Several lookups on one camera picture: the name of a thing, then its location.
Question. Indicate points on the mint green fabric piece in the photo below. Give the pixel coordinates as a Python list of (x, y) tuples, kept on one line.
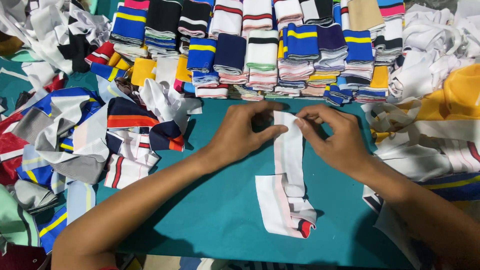
[(15, 221)]

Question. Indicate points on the heap of white striped fabric strips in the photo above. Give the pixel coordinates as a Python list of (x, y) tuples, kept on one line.
[(423, 150)]

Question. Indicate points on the maroon cloth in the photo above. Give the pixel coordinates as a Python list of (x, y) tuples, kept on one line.
[(20, 258)]

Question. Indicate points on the heap of mixed coloured fabric strips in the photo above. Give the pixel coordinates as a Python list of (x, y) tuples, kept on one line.
[(86, 138)]

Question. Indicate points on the heap of white fabric scraps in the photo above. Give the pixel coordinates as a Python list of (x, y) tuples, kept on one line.
[(48, 33)]

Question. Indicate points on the white pink-striped rib knit strip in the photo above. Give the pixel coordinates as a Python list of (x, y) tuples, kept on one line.
[(288, 168)]

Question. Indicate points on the stacks of folded striped rib cuffs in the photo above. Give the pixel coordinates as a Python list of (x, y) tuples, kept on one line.
[(262, 48)]

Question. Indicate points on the person's right hand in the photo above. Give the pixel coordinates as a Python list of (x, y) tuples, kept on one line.
[(339, 144)]

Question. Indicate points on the teal table cloth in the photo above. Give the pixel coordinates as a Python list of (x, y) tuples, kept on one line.
[(225, 210)]

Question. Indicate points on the person's left hand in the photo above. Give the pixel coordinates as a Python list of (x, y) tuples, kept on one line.
[(232, 135)]

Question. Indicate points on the yellow fabric piece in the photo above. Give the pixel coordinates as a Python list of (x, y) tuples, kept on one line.
[(455, 93)]

